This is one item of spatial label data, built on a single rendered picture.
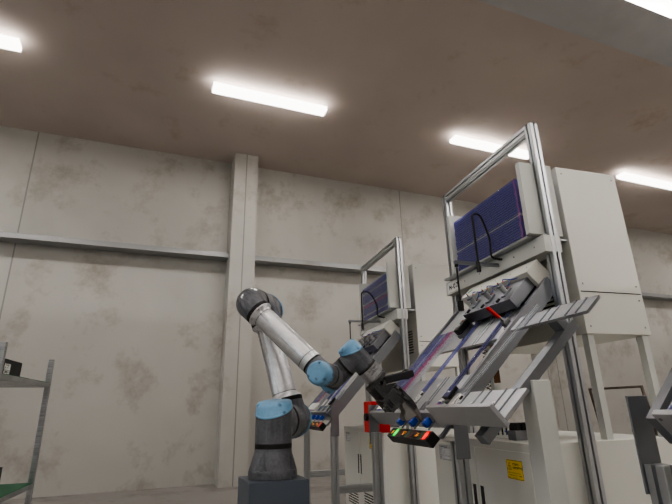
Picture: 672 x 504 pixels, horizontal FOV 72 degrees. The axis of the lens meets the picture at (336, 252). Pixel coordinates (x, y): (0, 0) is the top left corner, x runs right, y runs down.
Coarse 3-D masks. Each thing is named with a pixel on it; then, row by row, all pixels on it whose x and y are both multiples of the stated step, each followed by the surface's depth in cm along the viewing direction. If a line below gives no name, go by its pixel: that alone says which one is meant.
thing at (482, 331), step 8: (464, 312) 235; (504, 312) 190; (456, 320) 235; (488, 320) 197; (496, 320) 189; (448, 328) 234; (480, 328) 197; (488, 328) 189; (456, 336) 213; (472, 336) 196; (480, 336) 189; (488, 336) 182; (496, 336) 175; (456, 344) 204; (464, 344) 196; (472, 344) 188; (480, 344) 183; (488, 344) 188; (448, 352) 207
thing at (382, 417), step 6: (372, 414) 212; (378, 414) 205; (384, 414) 199; (390, 414) 192; (396, 414) 187; (426, 414) 162; (378, 420) 212; (384, 420) 205; (390, 420) 198; (396, 420) 192; (432, 420) 162; (420, 426) 175; (432, 426) 166; (438, 426) 162; (444, 426) 158; (450, 426) 154
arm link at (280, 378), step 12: (276, 300) 178; (276, 312) 174; (264, 336) 170; (264, 348) 168; (276, 348) 168; (264, 360) 168; (276, 360) 166; (276, 372) 164; (288, 372) 166; (276, 384) 163; (288, 384) 163; (276, 396) 161; (288, 396) 159; (300, 396) 163; (300, 408) 159; (300, 420) 155; (300, 432) 157
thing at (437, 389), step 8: (456, 376) 174; (464, 376) 168; (416, 384) 202; (424, 384) 194; (432, 384) 186; (440, 384) 179; (448, 384) 173; (416, 392) 193; (424, 392) 185; (432, 392) 179; (440, 392) 173; (424, 400) 179; (432, 400) 173; (424, 408) 172
